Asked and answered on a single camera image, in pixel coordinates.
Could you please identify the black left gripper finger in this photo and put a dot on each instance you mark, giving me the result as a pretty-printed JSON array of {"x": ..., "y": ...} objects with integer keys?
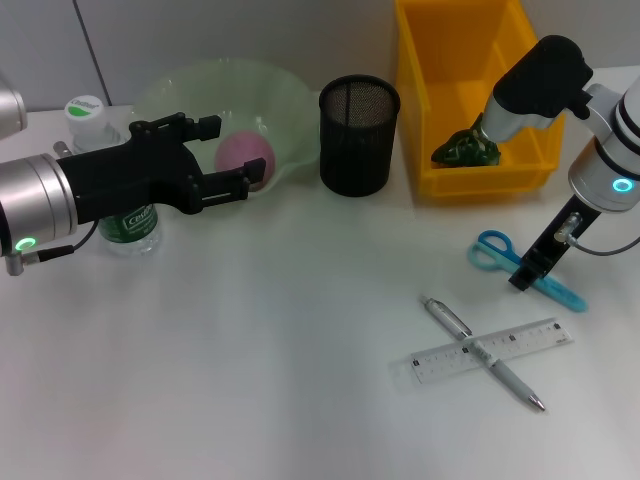
[
  {"x": 202, "y": 127},
  {"x": 227, "y": 182}
]

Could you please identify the transparent plastic ruler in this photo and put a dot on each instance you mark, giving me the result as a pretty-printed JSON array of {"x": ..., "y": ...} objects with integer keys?
[{"x": 525, "y": 340}]

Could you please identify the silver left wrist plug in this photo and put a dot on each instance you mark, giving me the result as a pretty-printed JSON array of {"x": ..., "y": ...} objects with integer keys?
[{"x": 61, "y": 147}]

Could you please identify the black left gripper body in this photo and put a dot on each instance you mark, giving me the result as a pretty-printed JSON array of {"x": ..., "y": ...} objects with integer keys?
[{"x": 130, "y": 172}]

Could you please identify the yellow plastic bin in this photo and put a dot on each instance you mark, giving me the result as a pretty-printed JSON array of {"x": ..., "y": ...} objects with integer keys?
[{"x": 450, "y": 75}]

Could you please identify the green glass fruit plate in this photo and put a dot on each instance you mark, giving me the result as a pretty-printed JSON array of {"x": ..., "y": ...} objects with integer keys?
[{"x": 260, "y": 95}]

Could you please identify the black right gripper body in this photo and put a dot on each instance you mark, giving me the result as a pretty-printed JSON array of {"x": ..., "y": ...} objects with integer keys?
[{"x": 562, "y": 232}]

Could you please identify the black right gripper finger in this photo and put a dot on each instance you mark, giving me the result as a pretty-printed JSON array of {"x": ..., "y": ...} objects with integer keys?
[{"x": 527, "y": 275}]

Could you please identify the black mesh pen holder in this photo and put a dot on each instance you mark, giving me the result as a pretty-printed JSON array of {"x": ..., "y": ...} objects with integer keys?
[{"x": 357, "y": 150}]

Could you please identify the green plastic wrapper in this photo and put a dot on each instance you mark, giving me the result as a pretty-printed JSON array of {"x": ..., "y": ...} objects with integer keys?
[{"x": 462, "y": 152}]

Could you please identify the clear green-label water bottle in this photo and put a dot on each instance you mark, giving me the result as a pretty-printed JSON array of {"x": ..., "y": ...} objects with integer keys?
[{"x": 82, "y": 112}]

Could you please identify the blue scissors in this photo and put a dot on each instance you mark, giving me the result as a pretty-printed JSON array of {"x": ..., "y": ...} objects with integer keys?
[{"x": 492, "y": 250}]

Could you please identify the pink peach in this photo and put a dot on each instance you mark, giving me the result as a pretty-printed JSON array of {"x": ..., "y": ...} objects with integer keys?
[{"x": 247, "y": 150}]

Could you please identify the silver grey pen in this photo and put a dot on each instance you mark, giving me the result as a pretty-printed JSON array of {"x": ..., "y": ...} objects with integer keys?
[{"x": 450, "y": 320}]

